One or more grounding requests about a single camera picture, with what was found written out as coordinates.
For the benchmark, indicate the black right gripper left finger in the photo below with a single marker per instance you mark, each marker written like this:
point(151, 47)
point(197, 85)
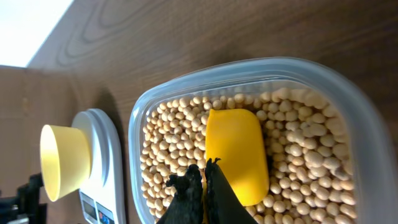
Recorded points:
point(186, 206)

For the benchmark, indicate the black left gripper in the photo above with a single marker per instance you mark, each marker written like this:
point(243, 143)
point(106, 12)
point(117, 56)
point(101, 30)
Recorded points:
point(25, 206)

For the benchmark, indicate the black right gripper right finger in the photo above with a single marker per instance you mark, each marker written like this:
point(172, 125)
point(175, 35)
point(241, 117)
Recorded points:
point(221, 203)

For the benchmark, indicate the yellow plastic bowl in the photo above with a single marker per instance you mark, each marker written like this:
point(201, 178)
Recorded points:
point(65, 160)

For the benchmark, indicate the yellow plastic scoop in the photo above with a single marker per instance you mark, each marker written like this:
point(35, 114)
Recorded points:
point(235, 136)

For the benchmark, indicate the white digital kitchen scale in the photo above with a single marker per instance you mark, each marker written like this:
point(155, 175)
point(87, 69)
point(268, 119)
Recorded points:
point(102, 195)

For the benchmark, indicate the soybeans pile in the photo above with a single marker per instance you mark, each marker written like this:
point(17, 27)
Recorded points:
point(311, 175)

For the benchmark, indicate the clear plastic container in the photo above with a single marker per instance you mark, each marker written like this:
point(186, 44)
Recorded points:
point(370, 147)

